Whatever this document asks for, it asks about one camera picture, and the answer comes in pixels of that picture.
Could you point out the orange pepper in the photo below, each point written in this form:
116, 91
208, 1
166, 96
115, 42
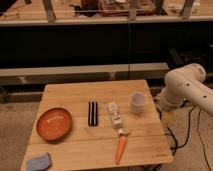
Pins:
120, 149

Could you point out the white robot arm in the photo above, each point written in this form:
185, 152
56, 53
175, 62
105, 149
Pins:
186, 83

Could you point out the orange ceramic bowl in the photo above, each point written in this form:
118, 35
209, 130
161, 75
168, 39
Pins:
54, 124

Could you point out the white tube bottle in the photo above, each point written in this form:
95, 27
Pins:
115, 118

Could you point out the black striped rectangular block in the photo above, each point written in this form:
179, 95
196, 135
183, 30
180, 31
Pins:
93, 114

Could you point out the translucent plastic cup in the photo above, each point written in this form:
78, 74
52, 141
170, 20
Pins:
137, 101

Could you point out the wooden table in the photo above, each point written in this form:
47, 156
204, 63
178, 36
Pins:
92, 142

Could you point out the blue sponge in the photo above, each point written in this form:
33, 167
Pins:
41, 163

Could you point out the grey metal shelf rail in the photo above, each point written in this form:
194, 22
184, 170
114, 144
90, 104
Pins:
43, 75

